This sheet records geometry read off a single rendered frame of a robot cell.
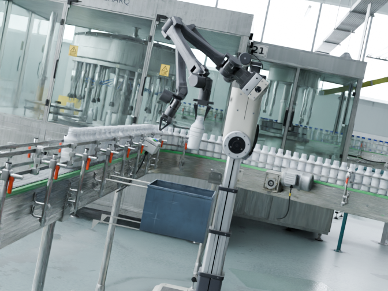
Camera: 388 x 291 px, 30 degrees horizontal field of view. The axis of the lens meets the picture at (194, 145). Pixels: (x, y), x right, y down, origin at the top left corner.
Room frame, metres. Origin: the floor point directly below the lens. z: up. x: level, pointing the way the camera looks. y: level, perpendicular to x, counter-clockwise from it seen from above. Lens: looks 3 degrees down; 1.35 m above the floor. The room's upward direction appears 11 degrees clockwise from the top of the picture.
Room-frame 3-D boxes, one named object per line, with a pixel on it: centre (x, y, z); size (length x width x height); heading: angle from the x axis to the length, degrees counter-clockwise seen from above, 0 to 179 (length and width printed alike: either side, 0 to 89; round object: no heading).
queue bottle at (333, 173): (5.21, -1.03, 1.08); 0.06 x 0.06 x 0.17
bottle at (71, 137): (2.98, 0.50, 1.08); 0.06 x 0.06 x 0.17
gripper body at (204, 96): (3.51, 0.00, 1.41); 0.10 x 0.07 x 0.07; 88
